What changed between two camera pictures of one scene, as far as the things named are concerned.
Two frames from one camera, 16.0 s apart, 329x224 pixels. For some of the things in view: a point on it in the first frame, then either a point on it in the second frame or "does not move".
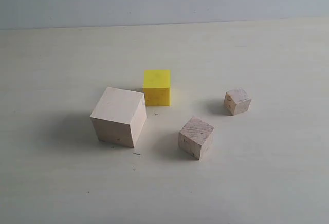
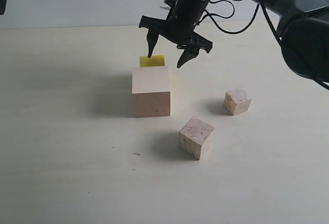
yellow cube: x=157 y=87 -> x=153 y=60
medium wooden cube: x=195 y=136 does not move
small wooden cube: x=237 y=101 does not move
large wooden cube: x=120 y=116 -> x=151 y=91
